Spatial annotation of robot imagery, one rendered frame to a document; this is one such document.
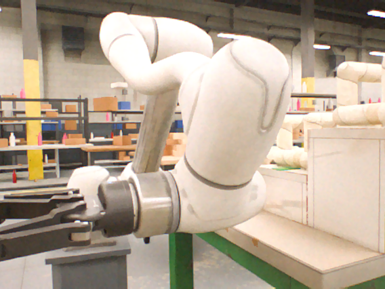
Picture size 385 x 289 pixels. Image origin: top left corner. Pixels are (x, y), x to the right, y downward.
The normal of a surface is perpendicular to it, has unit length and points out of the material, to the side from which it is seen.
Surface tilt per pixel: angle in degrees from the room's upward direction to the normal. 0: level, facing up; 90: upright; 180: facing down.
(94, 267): 90
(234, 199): 125
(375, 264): 90
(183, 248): 90
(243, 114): 114
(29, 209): 99
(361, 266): 90
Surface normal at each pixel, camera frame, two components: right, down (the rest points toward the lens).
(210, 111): -0.72, 0.22
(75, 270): 0.29, 0.04
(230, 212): 0.38, 0.58
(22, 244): 0.50, 0.20
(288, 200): -0.91, 0.04
